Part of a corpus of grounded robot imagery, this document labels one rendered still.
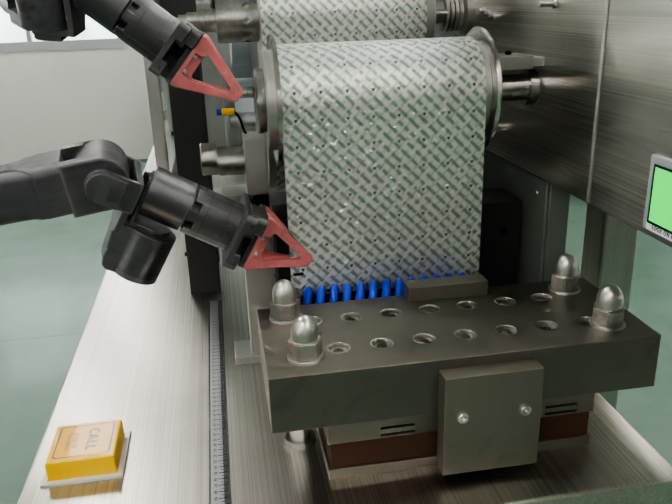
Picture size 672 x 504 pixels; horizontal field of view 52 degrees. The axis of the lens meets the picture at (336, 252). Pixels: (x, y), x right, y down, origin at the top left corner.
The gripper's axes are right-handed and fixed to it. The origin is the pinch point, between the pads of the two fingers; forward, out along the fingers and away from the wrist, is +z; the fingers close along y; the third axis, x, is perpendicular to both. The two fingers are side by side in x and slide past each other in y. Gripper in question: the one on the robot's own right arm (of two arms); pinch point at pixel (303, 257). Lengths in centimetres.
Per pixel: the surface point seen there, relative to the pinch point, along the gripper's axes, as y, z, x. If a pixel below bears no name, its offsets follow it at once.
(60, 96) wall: -556, -99, -107
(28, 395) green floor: -166, -23, -137
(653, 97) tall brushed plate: 18.8, 16.7, 32.1
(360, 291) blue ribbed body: 3.5, 7.0, 0.0
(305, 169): 0.2, -4.7, 9.7
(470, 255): 0.3, 18.7, 8.9
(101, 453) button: 12.9, -13.1, -24.5
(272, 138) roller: -1.6, -9.3, 10.9
